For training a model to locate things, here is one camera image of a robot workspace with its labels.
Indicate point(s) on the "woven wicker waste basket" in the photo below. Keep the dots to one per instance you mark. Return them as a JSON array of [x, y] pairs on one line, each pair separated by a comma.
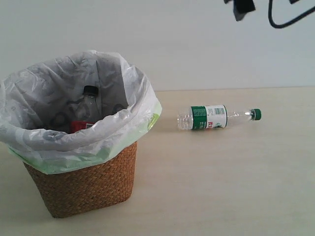
[[87, 189]]

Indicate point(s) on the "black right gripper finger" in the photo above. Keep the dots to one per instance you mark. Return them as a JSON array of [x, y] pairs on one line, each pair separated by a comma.
[[241, 8]]

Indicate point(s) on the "green label clear bottle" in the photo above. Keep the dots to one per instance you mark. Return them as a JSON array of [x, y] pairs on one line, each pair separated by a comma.
[[214, 116]]

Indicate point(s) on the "white green plastic bin liner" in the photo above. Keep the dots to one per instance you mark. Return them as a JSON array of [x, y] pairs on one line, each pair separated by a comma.
[[38, 103]]

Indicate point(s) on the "red label clear bottle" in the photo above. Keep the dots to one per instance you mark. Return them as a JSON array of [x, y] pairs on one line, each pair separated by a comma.
[[87, 112]]

